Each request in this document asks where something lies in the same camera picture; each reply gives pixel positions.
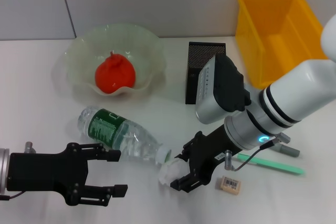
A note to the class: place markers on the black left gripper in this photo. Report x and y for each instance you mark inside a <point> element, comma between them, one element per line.
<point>47,171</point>

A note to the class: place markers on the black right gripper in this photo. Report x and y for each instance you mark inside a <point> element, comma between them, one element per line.
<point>207,153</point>

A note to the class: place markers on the white paper ball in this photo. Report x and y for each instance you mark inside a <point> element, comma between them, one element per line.
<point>170,172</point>

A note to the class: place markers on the clear green-label water bottle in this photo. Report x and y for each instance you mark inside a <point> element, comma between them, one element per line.
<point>105,127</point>

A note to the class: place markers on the green pen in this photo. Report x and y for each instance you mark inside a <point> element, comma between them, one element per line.
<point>283,167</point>

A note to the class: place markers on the red pumpkin toy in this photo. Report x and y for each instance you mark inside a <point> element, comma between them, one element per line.
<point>115,74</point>

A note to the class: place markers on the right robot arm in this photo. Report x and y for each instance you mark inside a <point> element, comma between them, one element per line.
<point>288,95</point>

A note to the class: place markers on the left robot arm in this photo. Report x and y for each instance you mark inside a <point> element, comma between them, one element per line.
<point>4,171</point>

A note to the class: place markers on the beige eraser with barcode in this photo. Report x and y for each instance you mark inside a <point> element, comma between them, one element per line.
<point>229,185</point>

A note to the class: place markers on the grey pen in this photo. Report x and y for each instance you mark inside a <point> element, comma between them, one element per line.
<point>291,151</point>

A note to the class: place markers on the black mesh pen holder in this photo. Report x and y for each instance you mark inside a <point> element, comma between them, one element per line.
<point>197,51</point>

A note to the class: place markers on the pale green glass fruit bowl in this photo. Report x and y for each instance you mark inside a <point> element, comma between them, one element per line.
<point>141,48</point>

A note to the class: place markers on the yellow plastic bin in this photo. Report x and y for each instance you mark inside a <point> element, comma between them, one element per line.
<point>275,24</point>

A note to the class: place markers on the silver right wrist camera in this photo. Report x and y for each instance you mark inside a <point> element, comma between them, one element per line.
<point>210,87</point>

